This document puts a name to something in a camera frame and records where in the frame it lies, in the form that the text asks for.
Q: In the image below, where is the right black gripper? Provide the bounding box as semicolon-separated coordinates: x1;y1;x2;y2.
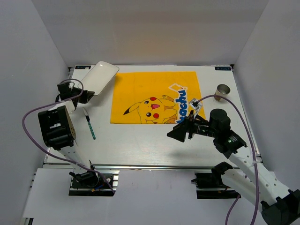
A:
167;110;218;142

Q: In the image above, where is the green handled knife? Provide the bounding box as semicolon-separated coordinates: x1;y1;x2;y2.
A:
83;108;96;140

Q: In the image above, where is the white rectangular plate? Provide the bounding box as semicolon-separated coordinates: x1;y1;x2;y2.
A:
81;61;119;96

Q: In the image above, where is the yellow Pikachu placemat cloth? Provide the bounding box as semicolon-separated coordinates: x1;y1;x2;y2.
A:
110;71;201;124

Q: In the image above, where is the metal cup with paper sleeve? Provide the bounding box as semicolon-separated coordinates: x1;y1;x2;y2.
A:
214;84;231;101

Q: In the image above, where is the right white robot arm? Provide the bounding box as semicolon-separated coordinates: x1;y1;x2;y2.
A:
167;109;300;225

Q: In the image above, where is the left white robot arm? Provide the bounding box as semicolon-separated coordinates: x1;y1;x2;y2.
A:
38;81;99;187

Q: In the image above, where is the blue label sticker left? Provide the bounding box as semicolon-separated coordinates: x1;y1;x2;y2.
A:
75;65;91;70

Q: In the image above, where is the blue label sticker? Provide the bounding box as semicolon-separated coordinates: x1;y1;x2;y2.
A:
75;65;91;70
215;67;232;71

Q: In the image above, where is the blue label sticker right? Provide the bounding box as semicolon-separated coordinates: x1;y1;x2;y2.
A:
215;67;232;71

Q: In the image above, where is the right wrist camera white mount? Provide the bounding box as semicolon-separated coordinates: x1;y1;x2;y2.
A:
189;98;203;118

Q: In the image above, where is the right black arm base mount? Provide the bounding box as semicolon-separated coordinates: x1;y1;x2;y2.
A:
191;162;241;200

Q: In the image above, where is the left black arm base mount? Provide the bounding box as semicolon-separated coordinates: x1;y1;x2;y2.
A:
68;168;116;197

